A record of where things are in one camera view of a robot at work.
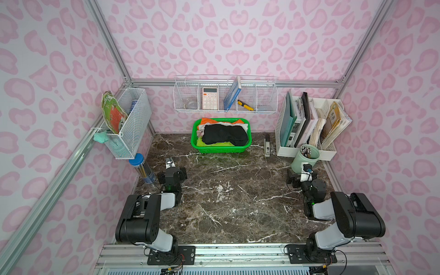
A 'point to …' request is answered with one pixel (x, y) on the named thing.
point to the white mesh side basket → (125, 145)
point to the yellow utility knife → (245, 105)
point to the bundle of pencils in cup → (306, 151)
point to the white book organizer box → (303, 120)
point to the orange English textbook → (334, 117)
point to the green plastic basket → (237, 149)
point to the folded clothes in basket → (205, 121)
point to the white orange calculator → (209, 98)
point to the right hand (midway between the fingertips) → (297, 166)
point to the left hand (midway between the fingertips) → (170, 166)
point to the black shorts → (234, 134)
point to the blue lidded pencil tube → (142, 169)
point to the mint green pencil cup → (299, 158)
